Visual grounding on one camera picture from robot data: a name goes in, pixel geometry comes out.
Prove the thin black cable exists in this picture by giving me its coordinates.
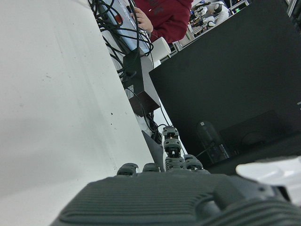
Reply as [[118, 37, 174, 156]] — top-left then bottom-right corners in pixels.
[[131, 89, 173, 128]]

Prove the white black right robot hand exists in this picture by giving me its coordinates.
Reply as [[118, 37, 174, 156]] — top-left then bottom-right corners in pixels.
[[49, 126, 301, 226]]

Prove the black rectangular box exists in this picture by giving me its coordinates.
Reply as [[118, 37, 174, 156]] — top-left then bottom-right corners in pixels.
[[122, 50, 145, 95]]

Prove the white small box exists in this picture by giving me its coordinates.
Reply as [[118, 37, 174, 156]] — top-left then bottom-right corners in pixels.
[[151, 36, 171, 60]]

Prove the black braided cable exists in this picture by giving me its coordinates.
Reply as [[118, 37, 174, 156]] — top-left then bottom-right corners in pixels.
[[88, 0, 155, 81]]

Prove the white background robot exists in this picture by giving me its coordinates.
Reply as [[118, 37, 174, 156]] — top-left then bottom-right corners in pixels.
[[190, 0, 230, 27]]

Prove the person in red hoodie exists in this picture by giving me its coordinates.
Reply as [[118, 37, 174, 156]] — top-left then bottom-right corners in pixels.
[[130, 0, 194, 44]]

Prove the large black monitor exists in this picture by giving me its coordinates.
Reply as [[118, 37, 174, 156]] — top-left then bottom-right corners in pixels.
[[149, 0, 301, 170]]

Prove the grey pendant with red button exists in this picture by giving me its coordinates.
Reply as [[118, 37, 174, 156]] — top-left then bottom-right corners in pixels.
[[98, 0, 142, 51]]

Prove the dark brown box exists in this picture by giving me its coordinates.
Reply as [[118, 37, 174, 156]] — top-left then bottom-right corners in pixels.
[[128, 90, 161, 118]]

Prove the black cylindrical device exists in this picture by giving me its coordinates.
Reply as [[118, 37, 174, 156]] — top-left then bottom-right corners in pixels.
[[196, 121, 230, 164]]

